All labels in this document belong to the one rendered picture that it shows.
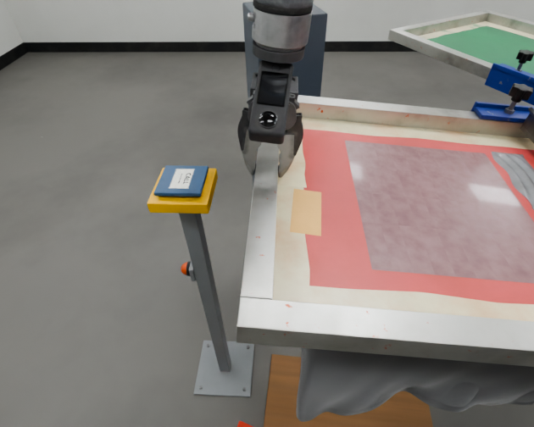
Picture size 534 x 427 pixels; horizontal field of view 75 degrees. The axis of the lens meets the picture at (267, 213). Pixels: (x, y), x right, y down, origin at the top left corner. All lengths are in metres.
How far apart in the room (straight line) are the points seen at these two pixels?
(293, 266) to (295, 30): 0.30
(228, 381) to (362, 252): 1.10
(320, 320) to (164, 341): 1.31
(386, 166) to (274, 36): 0.36
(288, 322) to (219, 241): 1.58
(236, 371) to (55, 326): 0.86
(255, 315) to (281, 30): 0.34
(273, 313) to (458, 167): 0.53
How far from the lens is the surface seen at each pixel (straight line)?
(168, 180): 0.80
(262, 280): 0.43
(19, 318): 2.03
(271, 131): 0.45
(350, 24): 4.49
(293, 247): 0.52
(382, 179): 0.69
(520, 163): 0.89
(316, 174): 0.65
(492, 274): 0.61
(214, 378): 1.56
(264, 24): 0.49
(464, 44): 1.74
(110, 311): 1.84
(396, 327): 0.44
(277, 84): 0.49
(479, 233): 0.66
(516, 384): 0.80
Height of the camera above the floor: 1.44
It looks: 43 degrees down
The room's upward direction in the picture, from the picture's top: 1 degrees counter-clockwise
